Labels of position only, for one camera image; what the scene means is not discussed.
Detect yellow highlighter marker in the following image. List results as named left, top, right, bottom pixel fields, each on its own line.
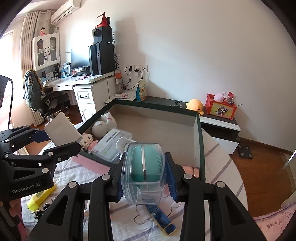
left=27, top=184, right=56, bottom=212

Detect small pink white block toy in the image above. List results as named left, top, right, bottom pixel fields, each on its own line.
left=80, top=133, right=98, bottom=154

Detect clear tissue pack box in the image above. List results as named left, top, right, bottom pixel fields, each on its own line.
left=91, top=128, right=132, bottom=164

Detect blue gold lipstick box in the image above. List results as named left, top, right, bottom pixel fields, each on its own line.
left=145, top=204, right=177, bottom=235

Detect white rabbit figurine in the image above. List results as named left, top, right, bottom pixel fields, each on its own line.
left=92, top=112, right=117, bottom=138

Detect teal brush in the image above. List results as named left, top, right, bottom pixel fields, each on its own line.
left=121, top=142, right=166, bottom=205

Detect black hair clip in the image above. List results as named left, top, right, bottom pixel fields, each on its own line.
left=34, top=202, right=52, bottom=220

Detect rose gold metal cylinder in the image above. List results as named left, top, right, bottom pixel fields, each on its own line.
left=182, top=166, right=200, bottom=180

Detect pink bedding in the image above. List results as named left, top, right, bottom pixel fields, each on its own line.
left=253, top=202, right=295, bottom=240

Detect black office chair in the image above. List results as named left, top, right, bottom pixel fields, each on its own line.
left=23, top=70, right=70, bottom=120

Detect striped white quilt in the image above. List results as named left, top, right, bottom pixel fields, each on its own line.
left=21, top=122, right=248, bottom=241

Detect black floor scale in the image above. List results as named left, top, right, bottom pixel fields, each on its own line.
left=237, top=144, right=253, bottom=159

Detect white desk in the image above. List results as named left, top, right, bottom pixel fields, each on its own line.
left=44, top=72, right=116, bottom=121

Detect black white tv cabinet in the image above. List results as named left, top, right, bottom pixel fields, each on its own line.
left=104, top=90, right=241, bottom=155

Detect white glass door cabinet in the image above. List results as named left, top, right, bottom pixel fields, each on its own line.
left=32, top=33, right=60, bottom=71

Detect pink and green box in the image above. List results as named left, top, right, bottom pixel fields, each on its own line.
left=78, top=99, right=206, bottom=181

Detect black computer monitor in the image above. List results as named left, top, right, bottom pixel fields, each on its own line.
left=70, top=46, right=90, bottom=70

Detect orange cap bottle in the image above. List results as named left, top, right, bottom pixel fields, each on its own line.
left=114, top=70, right=123, bottom=94

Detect black computer tower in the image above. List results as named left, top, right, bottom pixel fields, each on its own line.
left=89, top=43, right=115, bottom=75

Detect red storage box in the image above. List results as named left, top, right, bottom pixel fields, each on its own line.
left=205, top=93, right=237, bottom=120

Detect snack bag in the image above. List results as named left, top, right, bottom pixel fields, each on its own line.
left=136, top=80, right=147, bottom=101

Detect doll on cabinet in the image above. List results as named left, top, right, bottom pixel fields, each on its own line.
left=40, top=27, right=46, bottom=36

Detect orange octopus plush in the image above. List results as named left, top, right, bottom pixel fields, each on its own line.
left=186, top=98, right=204, bottom=115

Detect pink plush toy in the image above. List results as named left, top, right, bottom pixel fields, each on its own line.
left=214, top=92, right=226, bottom=103

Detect black speaker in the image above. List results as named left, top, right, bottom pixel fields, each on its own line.
left=92, top=26, right=112, bottom=44

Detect white air conditioner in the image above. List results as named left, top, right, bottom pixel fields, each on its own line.
left=51, top=0, right=81, bottom=25

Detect red paper bag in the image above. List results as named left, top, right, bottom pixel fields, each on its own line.
left=95, top=12, right=110, bottom=28

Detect wall power sockets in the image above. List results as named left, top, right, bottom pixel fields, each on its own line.
left=128, top=65, right=149, bottom=77

